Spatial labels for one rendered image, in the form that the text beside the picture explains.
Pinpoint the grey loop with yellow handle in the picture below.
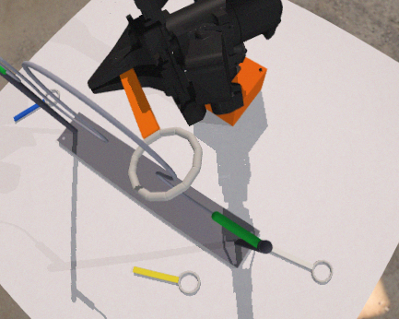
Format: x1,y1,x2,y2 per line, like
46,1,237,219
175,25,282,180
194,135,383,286
133,266,201,294

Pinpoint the grey ring with orange handle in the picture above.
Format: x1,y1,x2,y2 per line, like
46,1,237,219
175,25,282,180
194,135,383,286
120,68,203,202

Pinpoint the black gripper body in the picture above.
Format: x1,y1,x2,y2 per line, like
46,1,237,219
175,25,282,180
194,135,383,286
134,0,241,126

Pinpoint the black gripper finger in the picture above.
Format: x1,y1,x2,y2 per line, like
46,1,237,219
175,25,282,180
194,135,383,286
91,65,171,97
88,15,157,89

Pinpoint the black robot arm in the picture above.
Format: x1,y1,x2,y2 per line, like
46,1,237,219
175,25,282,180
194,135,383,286
184,0,283,115

